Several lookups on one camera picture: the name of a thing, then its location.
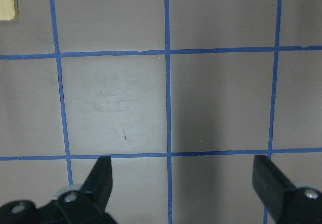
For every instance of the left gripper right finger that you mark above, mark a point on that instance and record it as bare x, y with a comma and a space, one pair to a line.
284, 201

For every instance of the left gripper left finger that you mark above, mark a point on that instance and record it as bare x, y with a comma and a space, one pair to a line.
97, 188

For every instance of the wooden mug tree stand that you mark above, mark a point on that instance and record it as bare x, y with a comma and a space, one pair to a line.
9, 10

